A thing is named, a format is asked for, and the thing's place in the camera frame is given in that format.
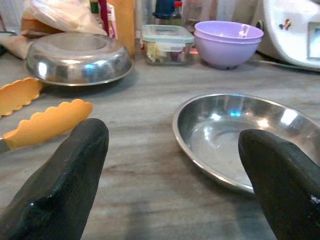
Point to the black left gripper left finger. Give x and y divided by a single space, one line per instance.
65 180

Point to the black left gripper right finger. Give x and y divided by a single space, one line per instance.
282 185

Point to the steel tongs with orange tips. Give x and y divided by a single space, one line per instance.
50 122

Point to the shallow steel dish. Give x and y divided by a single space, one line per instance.
212 132

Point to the overturned steel bowl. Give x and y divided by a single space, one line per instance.
75 62

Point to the purple plastic bowl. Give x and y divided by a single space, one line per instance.
225 28
225 53

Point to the white kitchen machine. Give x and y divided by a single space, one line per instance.
287 37

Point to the pale food packet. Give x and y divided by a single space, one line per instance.
112 22

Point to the plastic bag of bread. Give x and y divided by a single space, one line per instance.
62 15

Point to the orange squeeze bottle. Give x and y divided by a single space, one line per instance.
125 25

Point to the maroon canister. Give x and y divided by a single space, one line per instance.
103 17

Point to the glass food container with lid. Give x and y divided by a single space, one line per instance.
167 37

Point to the jar with dark blue lid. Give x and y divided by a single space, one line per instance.
163 8

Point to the dark red-capped sauce bottle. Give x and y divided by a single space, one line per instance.
177 11

